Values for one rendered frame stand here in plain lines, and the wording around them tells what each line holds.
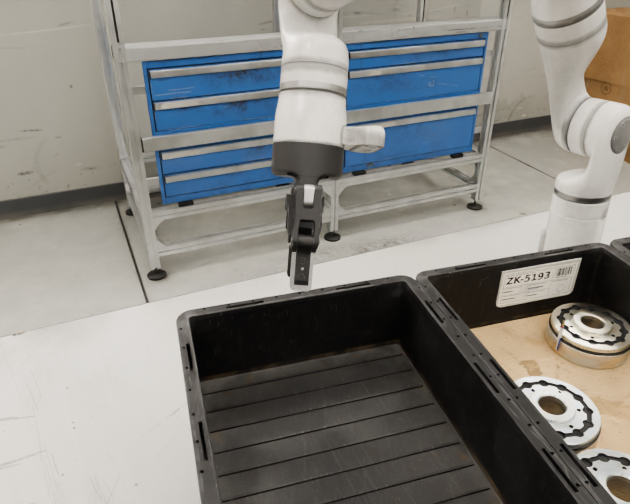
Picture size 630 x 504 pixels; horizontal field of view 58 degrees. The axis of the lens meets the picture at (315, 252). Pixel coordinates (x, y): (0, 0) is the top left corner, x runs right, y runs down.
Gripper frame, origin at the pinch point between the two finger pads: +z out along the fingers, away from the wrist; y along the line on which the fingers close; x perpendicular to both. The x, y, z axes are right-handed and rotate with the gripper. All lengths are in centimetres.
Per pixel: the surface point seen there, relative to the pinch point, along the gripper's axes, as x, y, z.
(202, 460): -7.7, 13.4, 14.3
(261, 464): -2.5, 2.5, 19.6
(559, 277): 37.4, -15.7, -0.6
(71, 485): -26.2, -11.5, 30.2
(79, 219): -100, -237, 9
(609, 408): 37.7, -1.6, 13.0
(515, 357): 29.8, -10.3, 9.8
